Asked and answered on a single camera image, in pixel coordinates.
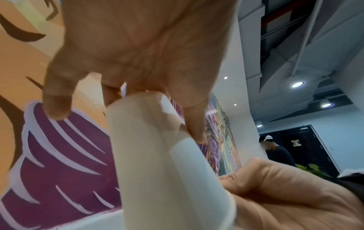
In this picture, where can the person's left hand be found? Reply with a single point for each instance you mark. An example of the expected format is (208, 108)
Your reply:
(142, 45)

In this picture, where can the single white paper cup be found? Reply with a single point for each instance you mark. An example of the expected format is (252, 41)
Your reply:
(199, 179)
(142, 157)

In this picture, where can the black louvred door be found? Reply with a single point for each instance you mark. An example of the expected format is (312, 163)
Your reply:
(312, 148)

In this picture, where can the green leafy plant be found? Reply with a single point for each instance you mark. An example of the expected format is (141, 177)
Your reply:
(312, 169)

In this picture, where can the white head device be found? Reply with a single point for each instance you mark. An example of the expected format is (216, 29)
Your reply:
(267, 137)

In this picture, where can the white ceiling pipe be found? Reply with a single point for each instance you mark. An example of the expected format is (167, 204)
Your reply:
(308, 33)

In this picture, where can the yellow door sign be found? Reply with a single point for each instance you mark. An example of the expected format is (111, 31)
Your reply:
(295, 142)

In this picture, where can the person's right hand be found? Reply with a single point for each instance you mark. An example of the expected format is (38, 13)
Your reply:
(284, 202)

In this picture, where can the round ceiling spotlight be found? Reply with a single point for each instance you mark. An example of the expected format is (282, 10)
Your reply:
(326, 103)
(258, 123)
(297, 83)

